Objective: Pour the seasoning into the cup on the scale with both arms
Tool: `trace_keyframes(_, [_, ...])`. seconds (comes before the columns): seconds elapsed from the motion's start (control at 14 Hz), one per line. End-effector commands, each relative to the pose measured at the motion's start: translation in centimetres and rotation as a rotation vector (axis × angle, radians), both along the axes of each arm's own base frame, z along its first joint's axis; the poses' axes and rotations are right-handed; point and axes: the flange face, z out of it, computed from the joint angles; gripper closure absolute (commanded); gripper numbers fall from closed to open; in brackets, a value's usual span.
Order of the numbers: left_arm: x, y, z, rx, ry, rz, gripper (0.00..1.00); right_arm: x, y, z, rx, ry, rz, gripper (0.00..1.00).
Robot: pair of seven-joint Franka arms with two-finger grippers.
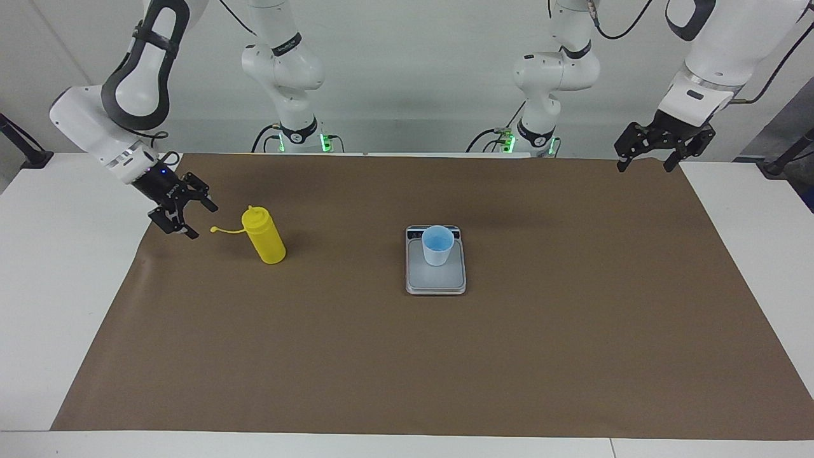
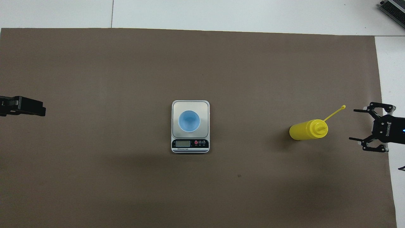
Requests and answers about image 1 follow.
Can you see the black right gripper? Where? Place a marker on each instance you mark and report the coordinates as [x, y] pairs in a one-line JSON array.
[[160, 189]]

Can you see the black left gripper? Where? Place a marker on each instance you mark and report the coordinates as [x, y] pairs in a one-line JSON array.
[[674, 130]]

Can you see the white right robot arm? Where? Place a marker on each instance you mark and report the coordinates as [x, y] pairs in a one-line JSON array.
[[82, 121]]

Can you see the yellow squeeze bottle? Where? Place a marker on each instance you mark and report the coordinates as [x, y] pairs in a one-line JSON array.
[[267, 242]]

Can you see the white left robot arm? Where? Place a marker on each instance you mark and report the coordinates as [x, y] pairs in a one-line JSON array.
[[718, 57]]

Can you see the brown paper mat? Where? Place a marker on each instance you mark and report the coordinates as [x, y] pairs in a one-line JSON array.
[[381, 350]]

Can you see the digital kitchen scale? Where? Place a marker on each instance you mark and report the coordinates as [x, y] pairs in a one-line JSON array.
[[435, 280]]

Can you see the black clamp stand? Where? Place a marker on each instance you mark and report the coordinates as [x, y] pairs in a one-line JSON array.
[[779, 164], [32, 156]]

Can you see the light blue plastic cup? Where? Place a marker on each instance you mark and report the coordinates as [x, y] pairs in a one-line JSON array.
[[437, 249]]

